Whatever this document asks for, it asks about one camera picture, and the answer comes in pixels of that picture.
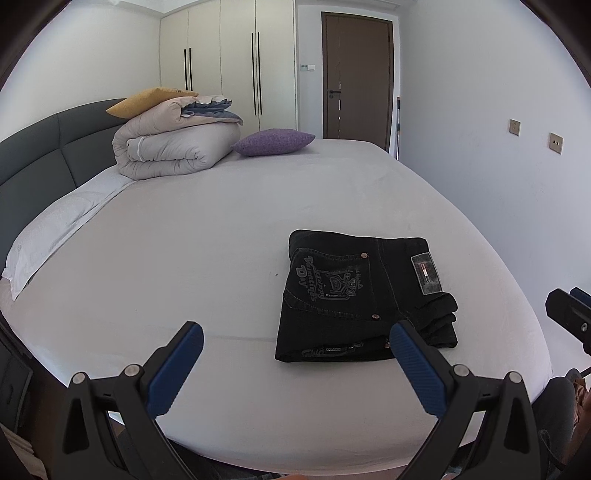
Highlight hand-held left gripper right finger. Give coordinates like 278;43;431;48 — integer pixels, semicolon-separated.
389;320;550;480

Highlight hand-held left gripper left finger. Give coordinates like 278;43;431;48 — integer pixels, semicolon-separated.
46;320;205;480

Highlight black denim pants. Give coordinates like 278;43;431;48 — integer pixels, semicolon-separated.
274;229;459;364

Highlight person's dark clothing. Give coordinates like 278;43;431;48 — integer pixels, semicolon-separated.
534;377;579;468

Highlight white bed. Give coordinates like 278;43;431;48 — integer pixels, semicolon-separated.
0;138;553;476

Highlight dark nightstand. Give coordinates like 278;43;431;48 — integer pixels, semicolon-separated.
0;318;35;435

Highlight white pillow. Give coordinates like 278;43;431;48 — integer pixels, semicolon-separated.
2;166;139;301

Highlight folded beige duvet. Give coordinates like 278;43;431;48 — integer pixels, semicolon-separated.
112;95;244;181

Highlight purple pillow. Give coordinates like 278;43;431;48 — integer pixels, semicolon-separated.
231;128;317;157

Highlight thin leaning rod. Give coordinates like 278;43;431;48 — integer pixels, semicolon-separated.
394;96;403;161

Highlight grey padded headboard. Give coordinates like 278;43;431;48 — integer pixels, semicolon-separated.
0;98;127;259

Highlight folded blue-grey blanket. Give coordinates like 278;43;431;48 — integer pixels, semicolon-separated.
180;99;244;126

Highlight yellow pillow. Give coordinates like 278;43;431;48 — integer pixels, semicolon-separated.
106;89;199;118

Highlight brown door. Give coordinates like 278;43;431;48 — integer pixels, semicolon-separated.
322;11;394;152

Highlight cream wardrobe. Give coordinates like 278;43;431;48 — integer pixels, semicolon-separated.
159;0;298;139

